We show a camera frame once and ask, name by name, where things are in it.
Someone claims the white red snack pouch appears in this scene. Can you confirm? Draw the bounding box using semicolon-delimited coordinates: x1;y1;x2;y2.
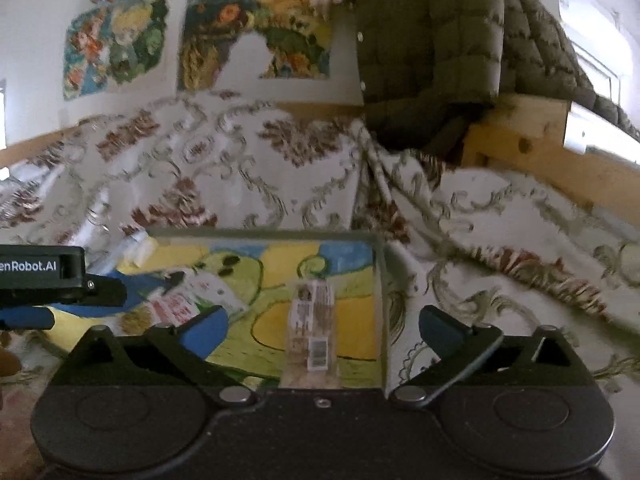
116;268;248;335

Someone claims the clear nougat bar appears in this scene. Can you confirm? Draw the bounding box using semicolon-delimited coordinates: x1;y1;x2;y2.
279;280;341;389

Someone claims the grey shallow tray box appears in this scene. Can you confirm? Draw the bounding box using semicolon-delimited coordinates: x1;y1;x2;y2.
49;226;396;397

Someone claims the floral white bed quilt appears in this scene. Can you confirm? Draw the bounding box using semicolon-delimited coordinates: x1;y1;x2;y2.
0;90;640;480

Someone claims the colourful drawing tray liner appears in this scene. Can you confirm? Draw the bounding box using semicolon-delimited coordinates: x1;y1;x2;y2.
49;239;381;391

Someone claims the anime poster lower left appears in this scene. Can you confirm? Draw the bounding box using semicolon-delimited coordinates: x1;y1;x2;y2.
62;0;169;102

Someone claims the olive quilted puffer jacket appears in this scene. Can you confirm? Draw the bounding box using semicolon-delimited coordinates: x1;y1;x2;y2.
355;0;639;164

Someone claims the white air conditioner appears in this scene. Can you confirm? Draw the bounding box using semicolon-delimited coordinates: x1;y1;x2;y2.
540;0;626;104

